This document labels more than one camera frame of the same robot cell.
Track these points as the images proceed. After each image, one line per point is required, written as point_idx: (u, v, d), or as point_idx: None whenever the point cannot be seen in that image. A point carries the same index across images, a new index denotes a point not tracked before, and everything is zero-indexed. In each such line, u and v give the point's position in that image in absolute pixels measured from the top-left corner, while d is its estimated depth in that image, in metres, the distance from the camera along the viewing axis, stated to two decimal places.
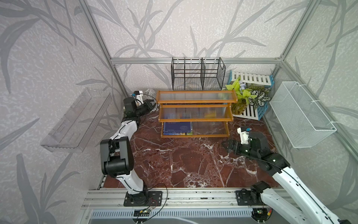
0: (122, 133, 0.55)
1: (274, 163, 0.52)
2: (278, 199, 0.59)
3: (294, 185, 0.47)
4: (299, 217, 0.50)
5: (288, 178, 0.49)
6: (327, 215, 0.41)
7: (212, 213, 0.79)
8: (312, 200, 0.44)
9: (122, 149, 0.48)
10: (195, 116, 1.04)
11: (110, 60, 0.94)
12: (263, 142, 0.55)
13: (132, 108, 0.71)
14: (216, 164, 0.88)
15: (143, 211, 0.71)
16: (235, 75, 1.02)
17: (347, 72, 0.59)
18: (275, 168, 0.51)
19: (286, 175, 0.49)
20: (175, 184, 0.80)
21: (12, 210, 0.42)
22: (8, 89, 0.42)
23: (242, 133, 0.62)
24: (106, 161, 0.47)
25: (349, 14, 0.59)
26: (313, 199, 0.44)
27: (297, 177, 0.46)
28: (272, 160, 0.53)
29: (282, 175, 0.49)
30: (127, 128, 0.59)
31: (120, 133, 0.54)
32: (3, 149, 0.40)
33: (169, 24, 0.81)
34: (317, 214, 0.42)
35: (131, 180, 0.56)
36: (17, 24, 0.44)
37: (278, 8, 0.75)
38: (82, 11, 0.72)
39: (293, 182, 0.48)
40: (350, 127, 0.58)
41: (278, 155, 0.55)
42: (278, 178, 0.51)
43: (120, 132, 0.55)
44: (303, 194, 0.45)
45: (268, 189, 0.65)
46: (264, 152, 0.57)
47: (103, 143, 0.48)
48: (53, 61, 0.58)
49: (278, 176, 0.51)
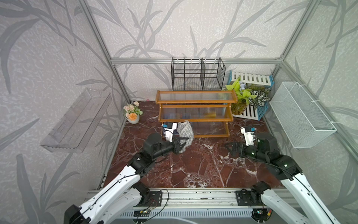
0: (98, 206, 0.42)
1: (286, 167, 0.48)
2: (278, 201, 0.58)
3: (305, 194, 0.44)
4: (300, 221, 0.50)
5: (299, 186, 0.45)
6: None
7: (211, 213, 0.79)
8: (324, 213, 0.41)
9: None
10: (195, 116, 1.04)
11: (110, 60, 0.94)
12: (271, 143, 0.51)
13: (149, 150, 0.54)
14: (216, 164, 0.88)
15: (143, 211, 0.71)
16: (235, 75, 1.02)
17: (347, 73, 0.60)
18: (286, 172, 0.47)
19: (298, 183, 0.46)
20: (175, 184, 0.80)
21: (12, 211, 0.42)
22: (8, 89, 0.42)
23: (246, 133, 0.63)
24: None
25: (349, 14, 0.59)
26: (324, 211, 0.42)
27: (310, 186, 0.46)
28: (284, 165, 0.48)
29: (293, 182, 0.46)
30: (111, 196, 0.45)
31: (95, 206, 0.42)
32: (3, 149, 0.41)
33: (169, 24, 0.82)
34: None
35: (113, 217, 0.52)
36: (17, 24, 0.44)
37: (278, 8, 0.75)
38: (82, 12, 0.73)
39: (305, 191, 0.44)
40: (350, 127, 0.58)
41: (288, 158, 0.50)
42: (288, 185, 0.47)
43: (94, 205, 0.42)
44: (313, 204, 0.43)
45: (271, 191, 0.64)
46: (273, 155, 0.53)
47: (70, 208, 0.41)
48: (53, 61, 0.58)
49: (287, 182, 0.47)
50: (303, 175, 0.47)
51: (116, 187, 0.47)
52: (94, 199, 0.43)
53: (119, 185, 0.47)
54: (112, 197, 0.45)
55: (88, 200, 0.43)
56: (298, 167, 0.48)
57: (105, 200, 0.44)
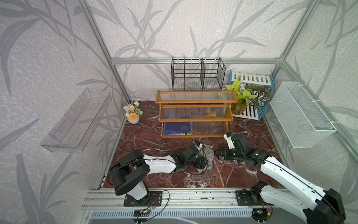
0: (153, 163, 0.52)
1: (258, 157, 0.57)
2: (276, 192, 0.59)
3: (278, 171, 0.50)
4: (298, 203, 0.50)
5: (272, 166, 0.52)
6: (313, 190, 0.44)
7: (212, 213, 0.79)
8: (298, 180, 0.47)
9: (131, 174, 0.45)
10: (195, 116, 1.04)
11: (110, 60, 0.94)
12: (243, 140, 0.61)
13: (187, 156, 0.68)
14: (216, 164, 0.88)
15: (143, 211, 0.71)
16: (235, 75, 1.02)
17: (347, 72, 0.59)
18: (259, 160, 0.55)
19: (270, 164, 0.53)
20: (175, 184, 0.80)
21: (12, 210, 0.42)
22: (8, 89, 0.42)
23: (227, 138, 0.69)
24: (120, 164, 0.47)
25: (349, 14, 0.59)
26: (298, 178, 0.47)
27: (280, 163, 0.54)
28: (256, 155, 0.57)
29: (266, 164, 0.53)
30: (161, 164, 0.55)
31: (151, 162, 0.51)
32: (3, 149, 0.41)
33: (169, 24, 0.81)
34: (305, 191, 0.44)
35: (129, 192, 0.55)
36: (17, 24, 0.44)
37: (278, 8, 0.75)
38: (82, 12, 0.73)
39: (278, 168, 0.51)
40: (350, 127, 0.58)
41: (259, 150, 0.59)
42: (266, 170, 0.54)
43: (152, 161, 0.52)
44: (288, 177, 0.48)
45: (266, 186, 0.65)
46: (246, 149, 0.62)
47: (134, 152, 0.49)
48: (53, 61, 0.58)
49: (264, 168, 0.54)
50: (273, 157, 0.55)
51: (164, 163, 0.57)
52: (152, 159, 0.53)
53: (166, 162, 0.58)
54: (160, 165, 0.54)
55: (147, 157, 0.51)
56: (267, 153, 0.57)
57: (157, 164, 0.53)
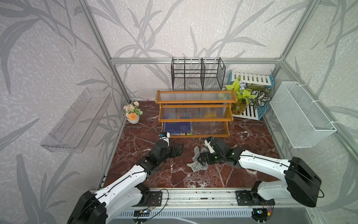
0: (110, 192, 0.46)
1: (233, 156, 0.62)
2: (265, 184, 0.62)
3: (251, 160, 0.56)
4: (284, 184, 0.52)
5: (245, 157, 0.58)
6: (280, 164, 0.48)
7: (212, 213, 0.79)
8: (268, 161, 0.51)
9: (90, 219, 0.40)
10: (195, 116, 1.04)
11: (110, 60, 0.94)
12: (220, 143, 0.66)
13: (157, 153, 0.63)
14: (216, 164, 0.88)
15: (143, 211, 0.71)
16: (235, 75, 1.02)
17: (347, 73, 0.60)
18: (236, 157, 0.60)
19: (243, 157, 0.59)
20: (175, 184, 0.80)
21: (12, 210, 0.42)
22: (8, 89, 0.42)
23: (208, 143, 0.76)
24: (74, 216, 0.42)
25: (349, 14, 0.59)
26: (268, 160, 0.52)
27: (251, 152, 0.59)
28: (232, 154, 0.63)
29: (241, 159, 0.58)
30: (121, 186, 0.49)
31: (108, 192, 0.45)
32: (3, 149, 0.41)
33: (169, 24, 0.82)
34: (275, 168, 0.48)
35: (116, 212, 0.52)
36: (17, 24, 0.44)
37: (278, 8, 0.75)
38: (82, 12, 0.73)
39: (251, 158, 0.56)
40: (350, 127, 0.58)
41: (235, 148, 0.65)
42: (244, 164, 0.59)
43: (108, 191, 0.46)
44: (260, 162, 0.53)
45: (260, 183, 0.66)
46: (225, 151, 0.66)
47: (83, 196, 0.42)
48: (53, 61, 0.58)
49: (241, 163, 0.60)
50: (246, 150, 0.61)
51: (127, 180, 0.51)
52: (108, 188, 0.47)
53: (129, 179, 0.52)
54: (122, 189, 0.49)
55: (102, 190, 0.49)
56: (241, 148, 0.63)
57: (116, 189, 0.47)
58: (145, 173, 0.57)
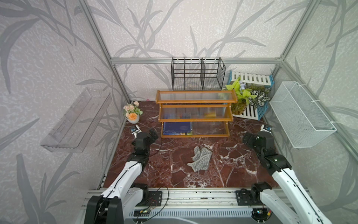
0: (117, 188, 0.46)
1: (275, 162, 0.54)
2: (276, 199, 0.58)
3: (291, 185, 0.48)
4: (294, 219, 0.49)
5: (285, 178, 0.50)
6: (319, 218, 0.41)
7: (212, 213, 0.79)
8: (306, 202, 0.44)
9: (109, 213, 0.40)
10: (195, 116, 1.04)
11: (110, 60, 0.94)
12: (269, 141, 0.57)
13: (141, 144, 0.64)
14: (216, 164, 0.88)
15: (143, 211, 0.71)
16: (235, 75, 1.02)
17: (347, 72, 0.59)
18: (275, 166, 0.53)
19: (285, 175, 0.50)
20: (175, 184, 0.80)
21: (12, 210, 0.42)
22: (8, 89, 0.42)
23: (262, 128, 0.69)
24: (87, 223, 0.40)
25: (349, 14, 0.59)
26: (309, 201, 0.44)
27: (297, 179, 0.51)
28: (274, 160, 0.55)
29: (280, 173, 0.51)
30: (124, 180, 0.50)
31: (114, 189, 0.46)
32: (3, 149, 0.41)
33: (169, 24, 0.81)
34: (309, 214, 0.42)
35: (126, 210, 0.52)
36: (17, 24, 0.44)
37: (278, 8, 0.75)
38: (82, 12, 0.73)
39: (291, 182, 0.48)
40: (350, 127, 0.58)
41: (281, 157, 0.56)
42: (278, 179, 0.52)
43: (114, 187, 0.46)
44: (298, 194, 0.46)
45: (268, 189, 0.65)
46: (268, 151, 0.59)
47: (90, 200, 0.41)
48: (53, 61, 0.58)
49: (277, 175, 0.52)
50: (291, 171, 0.51)
51: (126, 174, 0.52)
52: (112, 186, 0.47)
53: (127, 173, 0.53)
54: (126, 181, 0.50)
55: (107, 189, 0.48)
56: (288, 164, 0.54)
57: (121, 183, 0.48)
58: (139, 164, 0.59)
